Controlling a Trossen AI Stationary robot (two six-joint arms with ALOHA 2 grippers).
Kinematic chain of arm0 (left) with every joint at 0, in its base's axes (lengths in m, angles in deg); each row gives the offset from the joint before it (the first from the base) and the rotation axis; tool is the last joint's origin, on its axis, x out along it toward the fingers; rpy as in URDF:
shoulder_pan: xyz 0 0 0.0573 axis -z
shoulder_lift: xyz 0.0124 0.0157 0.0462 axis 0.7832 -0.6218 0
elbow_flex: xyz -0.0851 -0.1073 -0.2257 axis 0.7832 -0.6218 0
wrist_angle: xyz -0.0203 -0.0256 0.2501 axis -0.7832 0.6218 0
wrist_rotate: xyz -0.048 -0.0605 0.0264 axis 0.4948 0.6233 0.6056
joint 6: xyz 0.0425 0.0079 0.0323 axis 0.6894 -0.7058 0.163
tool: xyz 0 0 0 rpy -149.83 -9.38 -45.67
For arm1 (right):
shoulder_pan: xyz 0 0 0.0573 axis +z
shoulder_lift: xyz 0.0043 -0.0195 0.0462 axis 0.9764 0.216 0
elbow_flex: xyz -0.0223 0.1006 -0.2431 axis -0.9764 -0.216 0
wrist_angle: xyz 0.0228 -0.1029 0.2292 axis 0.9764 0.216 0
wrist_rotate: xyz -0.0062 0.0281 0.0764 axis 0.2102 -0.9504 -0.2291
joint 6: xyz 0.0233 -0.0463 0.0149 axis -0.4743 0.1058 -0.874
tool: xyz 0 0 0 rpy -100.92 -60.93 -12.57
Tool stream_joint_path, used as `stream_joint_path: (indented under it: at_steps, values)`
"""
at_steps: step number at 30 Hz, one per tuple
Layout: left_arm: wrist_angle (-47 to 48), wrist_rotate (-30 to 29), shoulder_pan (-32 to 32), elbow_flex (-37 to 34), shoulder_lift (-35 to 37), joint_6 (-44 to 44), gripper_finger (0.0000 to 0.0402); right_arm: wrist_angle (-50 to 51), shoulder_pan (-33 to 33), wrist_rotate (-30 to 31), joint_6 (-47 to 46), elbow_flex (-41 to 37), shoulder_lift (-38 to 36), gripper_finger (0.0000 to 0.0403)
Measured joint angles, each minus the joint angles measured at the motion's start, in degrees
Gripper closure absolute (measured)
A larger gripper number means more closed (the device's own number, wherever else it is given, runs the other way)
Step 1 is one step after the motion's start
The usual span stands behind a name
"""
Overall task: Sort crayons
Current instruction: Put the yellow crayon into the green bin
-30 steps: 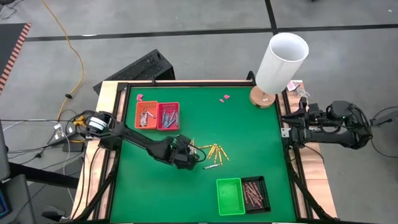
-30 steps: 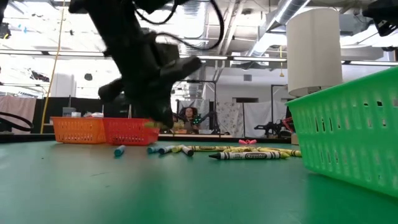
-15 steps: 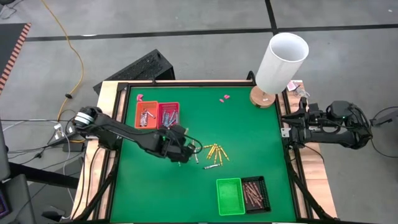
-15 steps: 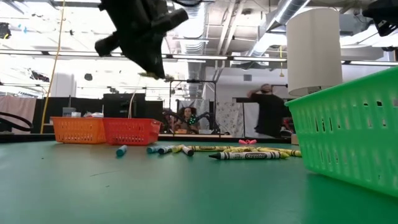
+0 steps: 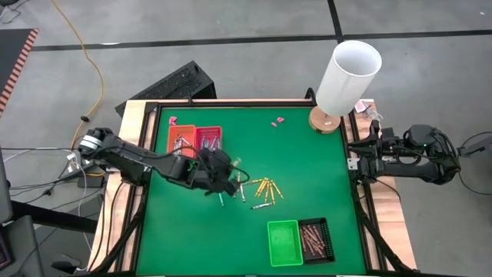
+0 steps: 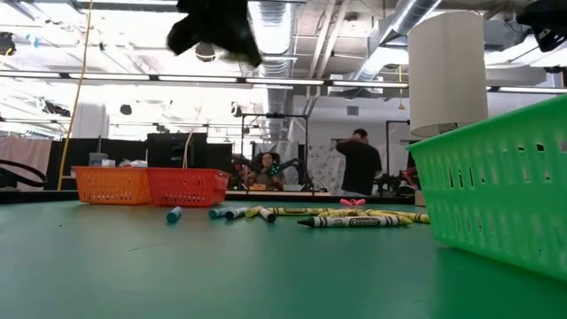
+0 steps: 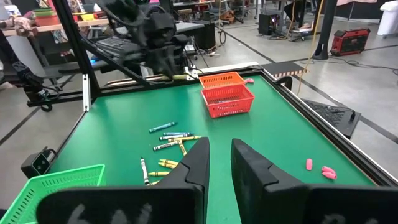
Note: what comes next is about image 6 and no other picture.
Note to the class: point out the black ceiling dome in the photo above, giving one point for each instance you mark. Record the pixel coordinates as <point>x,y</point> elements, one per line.
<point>205,52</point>

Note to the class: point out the grey crayon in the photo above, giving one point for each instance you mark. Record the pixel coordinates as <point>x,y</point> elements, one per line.
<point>267,215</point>
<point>350,221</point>

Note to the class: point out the background black robot arm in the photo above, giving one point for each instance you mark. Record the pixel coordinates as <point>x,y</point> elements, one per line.
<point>396,181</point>
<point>294,165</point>

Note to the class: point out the green table mat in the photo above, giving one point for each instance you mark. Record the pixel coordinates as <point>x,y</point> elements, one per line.
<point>177,274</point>

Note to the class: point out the red plastic basket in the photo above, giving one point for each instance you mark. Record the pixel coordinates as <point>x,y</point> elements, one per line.
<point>188,186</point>

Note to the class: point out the pale box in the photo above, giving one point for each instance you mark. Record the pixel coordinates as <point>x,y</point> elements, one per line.
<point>98,158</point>

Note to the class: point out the black partition panel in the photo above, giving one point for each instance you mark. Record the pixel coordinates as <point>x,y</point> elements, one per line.
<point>80,153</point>

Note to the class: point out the orange plastic basket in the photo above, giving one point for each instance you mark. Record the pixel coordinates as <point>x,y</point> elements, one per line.
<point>111,186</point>

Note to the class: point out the blue crayon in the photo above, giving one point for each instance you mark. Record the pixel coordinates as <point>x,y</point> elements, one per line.
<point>219,212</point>
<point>173,214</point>
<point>235,213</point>

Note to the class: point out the person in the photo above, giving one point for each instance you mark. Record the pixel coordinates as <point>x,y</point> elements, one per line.
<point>266,170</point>
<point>359,161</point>

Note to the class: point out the green plastic basket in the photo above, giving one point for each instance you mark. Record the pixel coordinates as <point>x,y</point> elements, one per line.
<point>496,195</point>

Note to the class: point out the ceiling light strip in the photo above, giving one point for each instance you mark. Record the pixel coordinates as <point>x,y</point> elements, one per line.
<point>283,81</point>

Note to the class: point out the silver air duct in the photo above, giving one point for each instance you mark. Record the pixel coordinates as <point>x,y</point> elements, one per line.
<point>398,26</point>
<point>274,44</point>

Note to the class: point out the yellow crayon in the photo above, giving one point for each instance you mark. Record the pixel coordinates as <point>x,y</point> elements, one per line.
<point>405,220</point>
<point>403,215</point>
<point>345,212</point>
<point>253,211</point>
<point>301,211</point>

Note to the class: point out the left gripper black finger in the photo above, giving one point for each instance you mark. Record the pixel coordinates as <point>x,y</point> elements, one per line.
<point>241,49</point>
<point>184,40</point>

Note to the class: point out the pink cloth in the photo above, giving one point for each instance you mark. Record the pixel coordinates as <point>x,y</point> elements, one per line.
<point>24,161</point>

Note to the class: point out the grey cloth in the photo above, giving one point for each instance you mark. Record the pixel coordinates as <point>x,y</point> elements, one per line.
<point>288,148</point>

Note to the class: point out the black metal frame stand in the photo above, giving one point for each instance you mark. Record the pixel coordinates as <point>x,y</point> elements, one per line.
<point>274,115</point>

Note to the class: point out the patterned white cloth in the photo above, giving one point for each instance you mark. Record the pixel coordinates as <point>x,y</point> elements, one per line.
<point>325,168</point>

